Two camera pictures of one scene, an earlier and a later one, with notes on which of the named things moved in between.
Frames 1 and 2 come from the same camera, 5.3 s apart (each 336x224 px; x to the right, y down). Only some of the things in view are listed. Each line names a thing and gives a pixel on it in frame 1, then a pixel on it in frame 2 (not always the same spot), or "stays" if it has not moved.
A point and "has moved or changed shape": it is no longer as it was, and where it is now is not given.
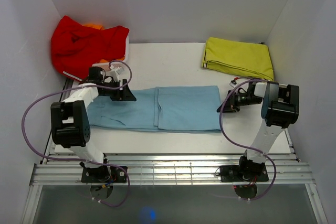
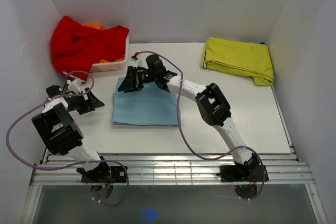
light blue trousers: [179, 108] has moved or changed shape
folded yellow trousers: [251, 58] stays
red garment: [75, 48] stays
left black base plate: [103, 174] stays
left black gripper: [125, 95] -> [90, 104]
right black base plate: [244, 173] stays
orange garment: [98, 26] stays
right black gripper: [230, 105] -> [132, 82]
